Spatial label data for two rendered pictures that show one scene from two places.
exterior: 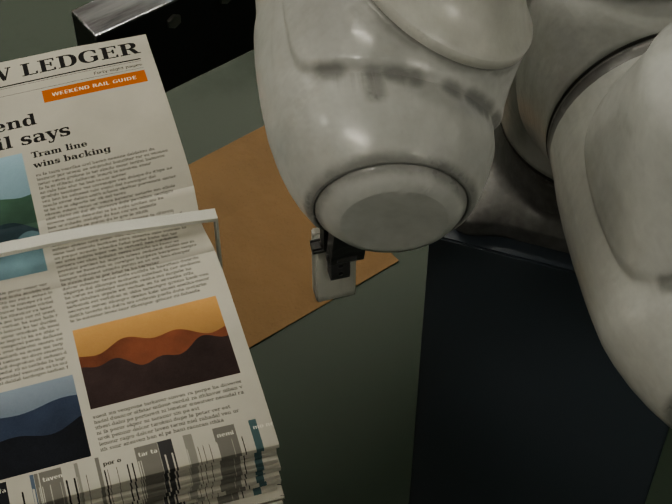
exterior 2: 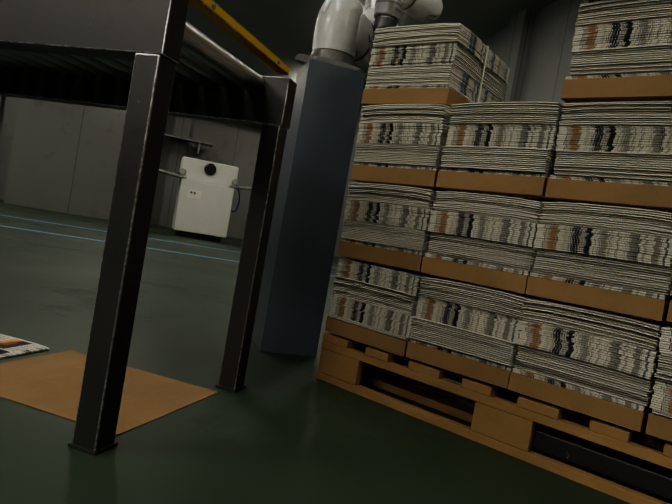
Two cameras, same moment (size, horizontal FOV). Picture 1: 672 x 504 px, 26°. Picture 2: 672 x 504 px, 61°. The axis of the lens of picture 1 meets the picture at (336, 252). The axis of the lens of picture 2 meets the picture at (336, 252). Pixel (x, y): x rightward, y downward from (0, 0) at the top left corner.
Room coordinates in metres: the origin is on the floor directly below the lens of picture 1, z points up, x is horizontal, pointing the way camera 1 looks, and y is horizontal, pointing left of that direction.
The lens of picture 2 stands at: (1.83, 1.53, 0.44)
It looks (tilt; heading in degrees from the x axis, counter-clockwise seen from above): 2 degrees down; 234
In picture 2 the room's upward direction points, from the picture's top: 10 degrees clockwise
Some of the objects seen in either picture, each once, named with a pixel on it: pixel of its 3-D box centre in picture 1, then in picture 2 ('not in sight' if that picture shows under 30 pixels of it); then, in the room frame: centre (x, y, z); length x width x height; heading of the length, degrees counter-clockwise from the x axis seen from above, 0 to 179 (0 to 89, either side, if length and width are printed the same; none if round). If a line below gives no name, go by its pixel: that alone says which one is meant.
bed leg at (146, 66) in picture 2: not in sight; (124, 254); (1.54, 0.53, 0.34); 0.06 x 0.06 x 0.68; 36
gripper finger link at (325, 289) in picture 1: (335, 266); not in sight; (0.67, 0.00, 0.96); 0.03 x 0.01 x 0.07; 105
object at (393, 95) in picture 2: not in sight; (415, 103); (0.70, 0.25, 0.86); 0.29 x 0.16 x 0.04; 107
